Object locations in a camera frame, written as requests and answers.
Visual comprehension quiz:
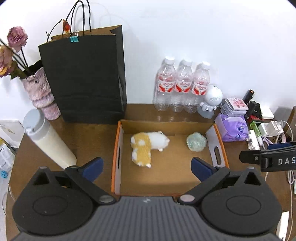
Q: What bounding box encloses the white power adapter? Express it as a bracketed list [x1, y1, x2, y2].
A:
[265, 120, 283, 137]

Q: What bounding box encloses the left water bottle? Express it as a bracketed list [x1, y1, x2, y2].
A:
[154, 56, 175, 111]

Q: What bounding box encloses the white charging cable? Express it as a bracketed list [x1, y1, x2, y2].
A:
[263, 120, 296, 241]

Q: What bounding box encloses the cream thermos bottle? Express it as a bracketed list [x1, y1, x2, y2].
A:
[23, 109, 77, 169]

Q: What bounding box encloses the water bottle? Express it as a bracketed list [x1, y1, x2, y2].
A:
[170, 59, 193, 113]
[154, 56, 175, 111]
[184, 62, 210, 113]

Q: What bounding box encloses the right water bottle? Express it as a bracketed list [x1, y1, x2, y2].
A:
[184, 62, 210, 113]

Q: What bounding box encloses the purple tissue pack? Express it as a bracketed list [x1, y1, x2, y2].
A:
[215, 113, 249, 142]

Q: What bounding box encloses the white and tan plush toy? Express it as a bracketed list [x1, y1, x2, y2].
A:
[130, 131, 170, 168]

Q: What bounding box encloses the pale green ball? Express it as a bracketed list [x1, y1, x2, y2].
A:
[186, 132, 207, 152]

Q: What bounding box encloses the black paper bag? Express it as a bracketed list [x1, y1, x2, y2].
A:
[39, 25, 127, 124]

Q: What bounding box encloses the pink tin box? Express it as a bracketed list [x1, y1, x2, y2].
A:
[220, 97, 248, 117]

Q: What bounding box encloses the middle water bottle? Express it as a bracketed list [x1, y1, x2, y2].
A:
[170, 59, 193, 113]

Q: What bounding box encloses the dried pink flower bouquet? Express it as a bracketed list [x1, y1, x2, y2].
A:
[1, 26, 33, 79]

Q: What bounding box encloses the white round robot figure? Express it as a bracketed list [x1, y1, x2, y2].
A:
[198, 84, 223, 119]

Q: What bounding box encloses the red cardboard box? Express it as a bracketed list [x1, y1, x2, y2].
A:
[111, 120, 229, 196]

